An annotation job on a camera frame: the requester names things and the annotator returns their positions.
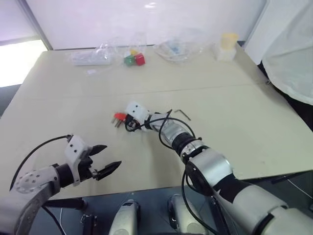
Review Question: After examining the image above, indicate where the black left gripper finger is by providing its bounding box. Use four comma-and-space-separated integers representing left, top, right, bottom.
92, 160, 122, 182
88, 144, 108, 157

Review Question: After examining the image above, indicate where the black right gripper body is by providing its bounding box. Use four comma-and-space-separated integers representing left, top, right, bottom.
124, 114, 144, 133

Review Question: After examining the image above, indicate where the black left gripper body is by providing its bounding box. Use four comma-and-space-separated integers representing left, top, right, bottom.
78, 156, 98, 183

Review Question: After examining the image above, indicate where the red hex key holder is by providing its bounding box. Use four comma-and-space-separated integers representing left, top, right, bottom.
112, 112, 127, 128

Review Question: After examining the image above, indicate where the loose dark hex key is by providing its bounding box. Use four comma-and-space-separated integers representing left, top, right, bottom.
174, 109, 192, 121

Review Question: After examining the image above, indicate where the silver rounded robot leg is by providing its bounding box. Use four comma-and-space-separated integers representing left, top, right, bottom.
167, 194, 205, 235
108, 198, 142, 235

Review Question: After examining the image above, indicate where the red cube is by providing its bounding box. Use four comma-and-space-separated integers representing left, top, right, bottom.
134, 53, 146, 66

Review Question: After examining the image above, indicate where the white box in clear bag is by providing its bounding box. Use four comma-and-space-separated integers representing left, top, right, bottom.
70, 49, 113, 67

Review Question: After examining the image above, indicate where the clear plastic bag with cubes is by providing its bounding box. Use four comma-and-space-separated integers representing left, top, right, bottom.
97, 36, 148, 67

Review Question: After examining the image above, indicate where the clear bag with blue item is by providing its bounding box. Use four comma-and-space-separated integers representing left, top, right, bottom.
153, 40, 204, 63

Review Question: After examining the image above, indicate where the yellow plastic cup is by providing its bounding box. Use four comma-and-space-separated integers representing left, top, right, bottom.
221, 32, 239, 51

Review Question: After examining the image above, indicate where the white cloth cover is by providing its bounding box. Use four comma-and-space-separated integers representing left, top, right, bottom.
261, 0, 313, 106

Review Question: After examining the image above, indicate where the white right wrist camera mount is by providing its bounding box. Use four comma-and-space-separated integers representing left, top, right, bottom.
125, 100, 149, 123

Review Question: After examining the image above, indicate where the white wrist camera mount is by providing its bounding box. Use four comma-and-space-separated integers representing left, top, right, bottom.
125, 100, 149, 123
64, 134, 93, 188

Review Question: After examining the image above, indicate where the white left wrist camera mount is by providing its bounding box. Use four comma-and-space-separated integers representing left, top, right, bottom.
64, 134, 93, 188

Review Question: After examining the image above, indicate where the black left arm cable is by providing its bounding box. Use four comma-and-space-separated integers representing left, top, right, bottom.
9, 134, 74, 191

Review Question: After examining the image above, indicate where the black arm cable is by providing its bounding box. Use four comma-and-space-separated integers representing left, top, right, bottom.
9, 134, 74, 191
140, 109, 221, 235

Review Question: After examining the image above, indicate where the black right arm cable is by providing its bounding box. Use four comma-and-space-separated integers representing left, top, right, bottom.
140, 109, 221, 235

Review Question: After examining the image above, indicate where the grey window frame post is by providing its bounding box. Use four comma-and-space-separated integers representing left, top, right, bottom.
19, 0, 54, 51

